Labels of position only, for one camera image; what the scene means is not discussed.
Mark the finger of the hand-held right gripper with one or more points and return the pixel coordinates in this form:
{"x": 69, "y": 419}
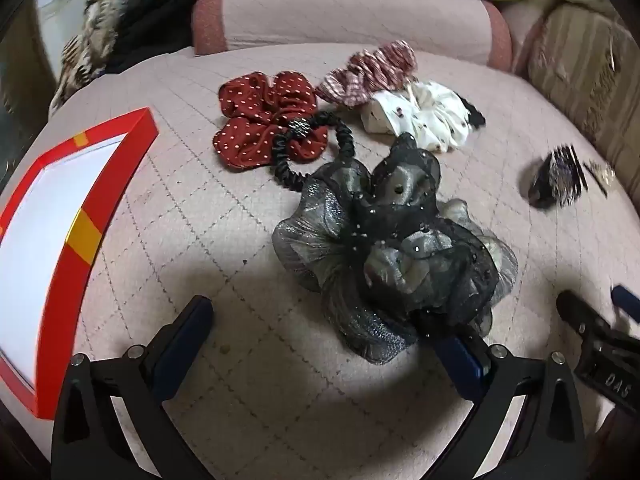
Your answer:
{"x": 627, "y": 302}
{"x": 580, "y": 312}

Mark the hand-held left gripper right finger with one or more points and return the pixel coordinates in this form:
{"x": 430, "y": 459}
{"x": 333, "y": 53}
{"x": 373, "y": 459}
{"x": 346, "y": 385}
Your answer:
{"x": 462, "y": 365}

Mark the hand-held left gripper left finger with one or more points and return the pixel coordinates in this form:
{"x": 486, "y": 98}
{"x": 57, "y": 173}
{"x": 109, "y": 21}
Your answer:
{"x": 182, "y": 345}

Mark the dark sparkly hair clip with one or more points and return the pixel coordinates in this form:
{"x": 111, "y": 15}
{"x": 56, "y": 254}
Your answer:
{"x": 555, "y": 180}

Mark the grey black organza scrunchie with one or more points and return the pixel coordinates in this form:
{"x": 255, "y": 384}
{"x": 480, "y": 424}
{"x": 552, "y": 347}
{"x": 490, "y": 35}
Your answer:
{"x": 360, "y": 240}

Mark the red box with white inside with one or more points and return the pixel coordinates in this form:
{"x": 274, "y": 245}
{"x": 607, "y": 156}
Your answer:
{"x": 40, "y": 260}

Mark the red polka dot scrunchie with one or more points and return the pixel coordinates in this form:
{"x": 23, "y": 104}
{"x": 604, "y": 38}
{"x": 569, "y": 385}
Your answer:
{"x": 250, "y": 105}

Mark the white dotted scrunchie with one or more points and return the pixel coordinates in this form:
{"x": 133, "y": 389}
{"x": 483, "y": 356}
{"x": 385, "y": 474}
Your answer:
{"x": 425, "y": 115}

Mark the red plaid scrunchie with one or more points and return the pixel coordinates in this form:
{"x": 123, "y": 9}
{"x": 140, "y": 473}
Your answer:
{"x": 370, "y": 72}

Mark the small gold hair pin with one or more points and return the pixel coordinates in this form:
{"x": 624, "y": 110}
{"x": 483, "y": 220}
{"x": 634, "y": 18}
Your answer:
{"x": 600, "y": 176}

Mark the beige patterned cushion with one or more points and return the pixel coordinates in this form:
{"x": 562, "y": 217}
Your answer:
{"x": 590, "y": 70}

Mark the pink bolster pillow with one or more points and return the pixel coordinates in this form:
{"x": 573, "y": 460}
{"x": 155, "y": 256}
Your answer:
{"x": 350, "y": 15}
{"x": 522, "y": 25}

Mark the dark wooden cabinet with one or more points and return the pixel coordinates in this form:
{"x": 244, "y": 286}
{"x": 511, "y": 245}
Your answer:
{"x": 20, "y": 85}

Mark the animal print blanket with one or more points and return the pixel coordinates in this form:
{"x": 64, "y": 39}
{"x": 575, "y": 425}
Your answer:
{"x": 90, "y": 45}

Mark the black cloth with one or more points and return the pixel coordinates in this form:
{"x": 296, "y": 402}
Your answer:
{"x": 150, "y": 30}

